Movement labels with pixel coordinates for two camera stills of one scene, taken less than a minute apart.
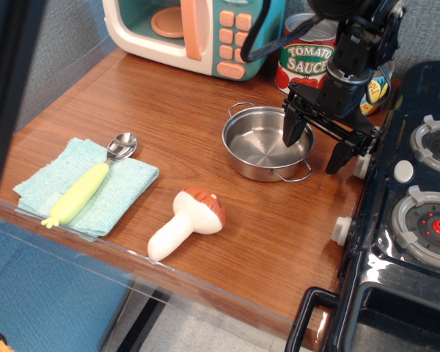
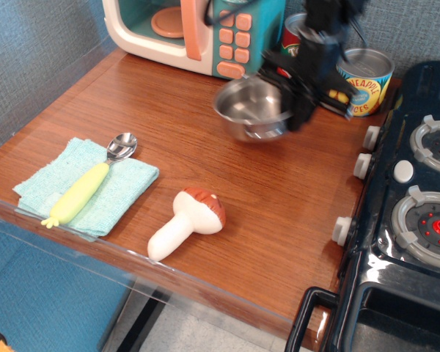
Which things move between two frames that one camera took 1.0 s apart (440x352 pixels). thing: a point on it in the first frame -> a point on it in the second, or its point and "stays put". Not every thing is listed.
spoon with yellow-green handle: x=119 y=146 stays put
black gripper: x=334 y=108 -> x=316 y=73
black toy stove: x=397 y=289 stays put
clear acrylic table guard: x=49 y=290 stays put
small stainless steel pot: x=252 y=138 -> x=253 y=108
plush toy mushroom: x=196 y=210 stays put
